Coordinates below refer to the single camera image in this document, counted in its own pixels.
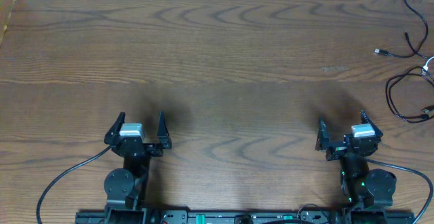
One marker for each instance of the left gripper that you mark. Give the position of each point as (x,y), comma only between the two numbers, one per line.
(136,148)

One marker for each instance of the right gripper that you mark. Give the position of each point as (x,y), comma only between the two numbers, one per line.
(348,148)

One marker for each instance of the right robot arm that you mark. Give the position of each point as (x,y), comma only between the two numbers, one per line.
(370,191)

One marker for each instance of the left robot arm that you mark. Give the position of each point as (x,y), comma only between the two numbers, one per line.
(125,187)

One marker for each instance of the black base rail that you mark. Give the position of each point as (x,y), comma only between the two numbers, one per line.
(310,215)

